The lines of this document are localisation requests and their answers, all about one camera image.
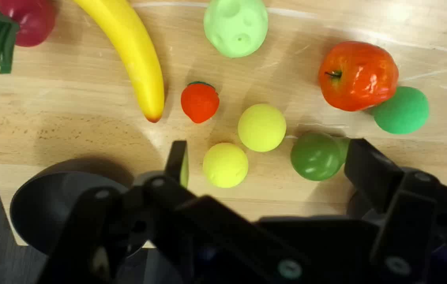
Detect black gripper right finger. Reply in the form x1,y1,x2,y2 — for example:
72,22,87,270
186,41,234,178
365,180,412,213
344,139,404,213

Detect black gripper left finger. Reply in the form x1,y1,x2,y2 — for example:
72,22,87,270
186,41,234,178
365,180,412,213
164,140,189,186

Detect yellow ball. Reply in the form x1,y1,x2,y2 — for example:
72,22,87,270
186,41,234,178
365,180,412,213
237,104,286,153
202,142,249,189

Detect green toy avocado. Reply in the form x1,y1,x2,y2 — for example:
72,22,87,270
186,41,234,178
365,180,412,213
290,133,349,181

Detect green smooth ball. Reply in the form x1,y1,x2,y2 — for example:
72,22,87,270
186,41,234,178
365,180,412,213
371,87,429,134

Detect red orange toy apple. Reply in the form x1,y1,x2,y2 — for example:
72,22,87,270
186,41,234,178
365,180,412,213
317,41,398,112

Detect yellow toy banana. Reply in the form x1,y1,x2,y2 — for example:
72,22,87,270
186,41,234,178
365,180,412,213
72,0,164,123

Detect small red toy strawberry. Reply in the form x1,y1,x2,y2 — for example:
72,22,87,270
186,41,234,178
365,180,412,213
180,82,219,123

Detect black bowl far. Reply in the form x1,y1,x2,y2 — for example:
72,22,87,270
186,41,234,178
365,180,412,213
9,158,132,254

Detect light green dimpled ball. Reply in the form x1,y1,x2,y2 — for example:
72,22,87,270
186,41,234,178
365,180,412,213
204,0,268,58

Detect red toy radish green leaves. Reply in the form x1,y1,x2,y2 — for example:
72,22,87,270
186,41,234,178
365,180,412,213
0,0,58,74

